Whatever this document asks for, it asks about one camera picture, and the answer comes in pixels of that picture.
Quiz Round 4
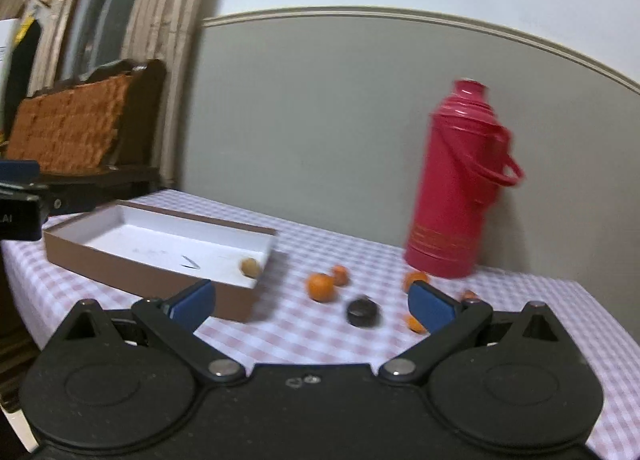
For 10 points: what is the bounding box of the small reddish-orange fruit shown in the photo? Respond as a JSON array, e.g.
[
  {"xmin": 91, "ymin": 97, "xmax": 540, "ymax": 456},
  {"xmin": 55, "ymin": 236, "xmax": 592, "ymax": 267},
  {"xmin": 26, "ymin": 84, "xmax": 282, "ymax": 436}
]
[{"xmin": 460, "ymin": 290, "xmax": 480, "ymax": 303}]

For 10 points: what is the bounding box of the small orange fruit front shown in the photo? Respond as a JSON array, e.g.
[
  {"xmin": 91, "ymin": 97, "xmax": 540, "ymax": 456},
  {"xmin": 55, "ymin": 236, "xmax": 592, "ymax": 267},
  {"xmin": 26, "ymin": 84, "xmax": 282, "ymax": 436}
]
[{"xmin": 406, "ymin": 314, "xmax": 427, "ymax": 335}]

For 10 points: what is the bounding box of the small orange tangerine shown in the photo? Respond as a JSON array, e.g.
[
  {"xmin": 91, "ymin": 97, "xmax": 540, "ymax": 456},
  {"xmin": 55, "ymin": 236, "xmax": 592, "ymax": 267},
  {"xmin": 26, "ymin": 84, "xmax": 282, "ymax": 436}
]
[{"xmin": 332, "ymin": 265, "xmax": 349, "ymax": 287}]

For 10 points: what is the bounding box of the large orange tangerine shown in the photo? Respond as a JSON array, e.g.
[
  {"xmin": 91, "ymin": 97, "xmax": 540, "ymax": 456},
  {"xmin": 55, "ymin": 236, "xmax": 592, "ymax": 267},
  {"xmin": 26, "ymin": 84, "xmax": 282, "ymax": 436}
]
[{"xmin": 306, "ymin": 273, "xmax": 336, "ymax": 303}]

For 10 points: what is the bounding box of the brown shallow cardboard box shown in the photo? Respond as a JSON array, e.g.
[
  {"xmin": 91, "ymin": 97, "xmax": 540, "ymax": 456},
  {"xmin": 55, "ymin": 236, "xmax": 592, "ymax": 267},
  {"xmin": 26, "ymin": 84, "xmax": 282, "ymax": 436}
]
[{"xmin": 43, "ymin": 201, "xmax": 277, "ymax": 323}]

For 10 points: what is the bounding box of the small tan walnut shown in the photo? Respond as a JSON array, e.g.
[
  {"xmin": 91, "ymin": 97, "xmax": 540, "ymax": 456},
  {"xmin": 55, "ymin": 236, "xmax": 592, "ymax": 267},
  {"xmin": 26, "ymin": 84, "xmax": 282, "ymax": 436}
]
[{"xmin": 240, "ymin": 258, "xmax": 262, "ymax": 279}]

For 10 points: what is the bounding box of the dark wood wicker chair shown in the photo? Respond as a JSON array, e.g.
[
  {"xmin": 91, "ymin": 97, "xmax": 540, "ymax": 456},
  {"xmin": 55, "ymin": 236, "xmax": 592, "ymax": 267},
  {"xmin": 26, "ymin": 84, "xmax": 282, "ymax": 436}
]
[{"xmin": 1, "ymin": 60, "xmax": 166, "ymax": 215}]

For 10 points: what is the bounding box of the pink checkered tablecloth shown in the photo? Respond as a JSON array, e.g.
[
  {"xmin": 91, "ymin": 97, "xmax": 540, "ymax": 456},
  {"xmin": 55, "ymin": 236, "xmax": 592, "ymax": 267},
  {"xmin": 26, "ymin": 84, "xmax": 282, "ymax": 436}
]
[{"xmin": 1, "ymin": 189, "xmax": 639, "ymax": 459}]

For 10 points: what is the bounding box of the black hanging coat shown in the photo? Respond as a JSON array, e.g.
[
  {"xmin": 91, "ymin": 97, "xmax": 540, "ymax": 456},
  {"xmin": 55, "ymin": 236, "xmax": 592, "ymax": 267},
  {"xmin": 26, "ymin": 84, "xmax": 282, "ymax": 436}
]
[{"xmin": 2, "ymin": 15, "xmax": 42, "ymax": 139}]

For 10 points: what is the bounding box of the red thermos flask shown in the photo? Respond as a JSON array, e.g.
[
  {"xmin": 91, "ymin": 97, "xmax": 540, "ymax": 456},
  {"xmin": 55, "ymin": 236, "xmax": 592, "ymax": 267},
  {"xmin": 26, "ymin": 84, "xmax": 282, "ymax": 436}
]
[{"xmin": 405, "ymin": 79, "xmax": 524, "ymax": 278}]

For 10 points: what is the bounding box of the white refrigerator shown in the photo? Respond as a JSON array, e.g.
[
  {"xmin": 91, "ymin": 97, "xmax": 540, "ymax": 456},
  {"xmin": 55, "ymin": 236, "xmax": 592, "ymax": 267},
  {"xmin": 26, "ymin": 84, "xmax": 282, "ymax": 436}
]
[{"xmin": 0, "ymin": 18, "xmax": 20, "ymax": 91}]

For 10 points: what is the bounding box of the dark glass window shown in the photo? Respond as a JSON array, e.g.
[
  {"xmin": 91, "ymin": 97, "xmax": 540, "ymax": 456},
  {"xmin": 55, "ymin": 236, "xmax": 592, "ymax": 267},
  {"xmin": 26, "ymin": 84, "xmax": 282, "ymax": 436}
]
[{"xmin": 58, "ymin": 0, "xmax": 136, "ymax": 79}]

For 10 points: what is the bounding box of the beige striped curtain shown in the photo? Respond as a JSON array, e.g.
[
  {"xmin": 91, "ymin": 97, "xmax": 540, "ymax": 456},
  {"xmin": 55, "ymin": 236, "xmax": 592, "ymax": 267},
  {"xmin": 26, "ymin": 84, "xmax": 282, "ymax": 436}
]
[{"xmin": 28, "ymin": 0, "xmax": 202, "ymax": 185}]

